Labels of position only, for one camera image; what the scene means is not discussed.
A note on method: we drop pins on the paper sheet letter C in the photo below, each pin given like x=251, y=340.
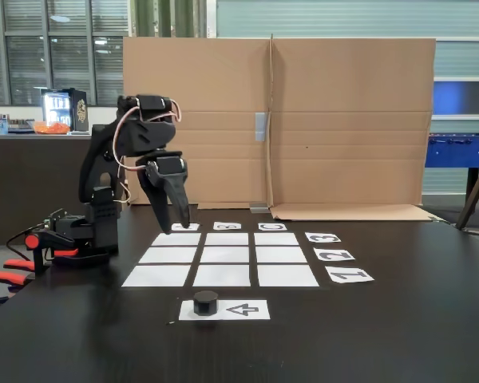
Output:
x=272, y=227

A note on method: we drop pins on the dark counter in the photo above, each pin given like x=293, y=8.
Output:
x=20, y=179

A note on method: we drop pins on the paper sheet letter A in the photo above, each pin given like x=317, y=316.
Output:
x=195, y=227

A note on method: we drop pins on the paper sheet number 2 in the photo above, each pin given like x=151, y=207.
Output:
x=334, y=255

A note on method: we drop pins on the white arrow paper sheet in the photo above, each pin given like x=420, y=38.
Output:
x=243, y=309

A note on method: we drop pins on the black clamp red button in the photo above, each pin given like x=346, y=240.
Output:
x=40, y=243

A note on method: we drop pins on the black mini fridge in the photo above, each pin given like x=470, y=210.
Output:
x=80, y=109

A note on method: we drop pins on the brown cardboard panel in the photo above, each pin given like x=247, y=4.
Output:
x=215, y=80
x=351, y=119

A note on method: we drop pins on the blue white box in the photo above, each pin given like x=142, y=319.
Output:
x=0, y=125

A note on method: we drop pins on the black octagonal token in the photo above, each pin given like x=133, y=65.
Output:
x=205, y=304

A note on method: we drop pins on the grey tape strip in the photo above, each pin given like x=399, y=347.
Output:
x=261, y=127

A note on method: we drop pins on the blue foosball table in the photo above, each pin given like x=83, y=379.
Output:
x=455, y=153

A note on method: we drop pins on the brown wooden leg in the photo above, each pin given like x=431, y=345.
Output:
x=477, y=191

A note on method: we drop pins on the paper sheet number 1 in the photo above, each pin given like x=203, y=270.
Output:
x=349, y=275

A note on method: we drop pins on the paper sheet number 3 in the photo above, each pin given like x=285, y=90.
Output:
x=323, y=237

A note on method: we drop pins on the white blank paper sheet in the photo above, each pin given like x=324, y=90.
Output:
x=226, y=239
x=276, y=239
x=176, y=239
x=222, y=275
x=225, y=255
x=287, y=275
x=156, y=276
x=281, y=254
x=168, y=255

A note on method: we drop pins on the paper sheet letter B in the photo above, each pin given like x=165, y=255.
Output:
x=227, y=226

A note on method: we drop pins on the bowl of orange snacks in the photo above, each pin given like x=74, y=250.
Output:
x=52, y=127

